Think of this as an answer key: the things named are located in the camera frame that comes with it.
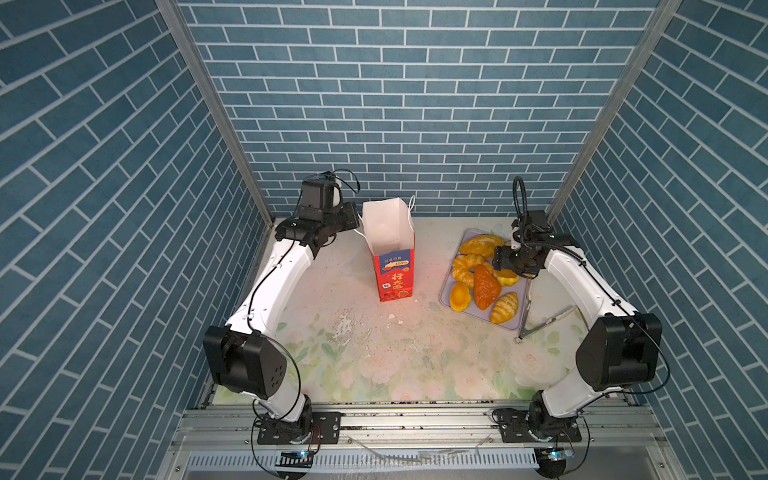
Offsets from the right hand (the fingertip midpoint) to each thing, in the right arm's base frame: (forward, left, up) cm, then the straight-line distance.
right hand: (504, 259), depth 88 cm
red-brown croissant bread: (-4, +4, -10) cm, 11 cm away
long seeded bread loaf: (+15, +2, -12) cm, 19 cm away
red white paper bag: (+10, +36, -3) cm, 37 cm away
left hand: (+1, +43, +16) cm, 46 cm away
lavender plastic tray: (+22, +12, -16) cm, 30 cm away
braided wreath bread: (+5, +10, -13) cm, 17 cm away
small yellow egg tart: (+1, -3, -11) cm, 11 cm away
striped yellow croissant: (-10, -2, -12) cm, 16 cm away
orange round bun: (-7, +12, -12) cm, 18 cm away
